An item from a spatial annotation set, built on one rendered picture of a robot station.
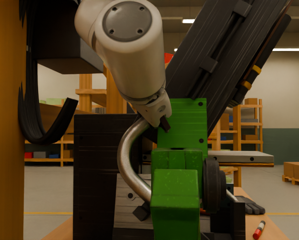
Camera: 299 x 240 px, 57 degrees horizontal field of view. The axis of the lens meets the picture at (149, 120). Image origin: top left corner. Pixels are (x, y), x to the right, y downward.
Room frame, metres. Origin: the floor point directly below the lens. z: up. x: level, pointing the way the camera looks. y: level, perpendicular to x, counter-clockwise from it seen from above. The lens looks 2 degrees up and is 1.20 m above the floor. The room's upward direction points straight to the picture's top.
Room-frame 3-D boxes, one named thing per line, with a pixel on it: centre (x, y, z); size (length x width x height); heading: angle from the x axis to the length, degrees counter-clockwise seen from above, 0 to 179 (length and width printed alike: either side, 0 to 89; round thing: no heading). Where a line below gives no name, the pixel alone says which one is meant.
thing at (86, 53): (0.67, 0.19, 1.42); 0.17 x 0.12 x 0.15; 172
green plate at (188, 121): (0.67, -0.08, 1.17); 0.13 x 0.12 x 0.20; 172
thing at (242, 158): (0.82, -0.14, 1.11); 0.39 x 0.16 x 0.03; 82
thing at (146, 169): (0.88, 0.09, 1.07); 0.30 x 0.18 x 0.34; 172
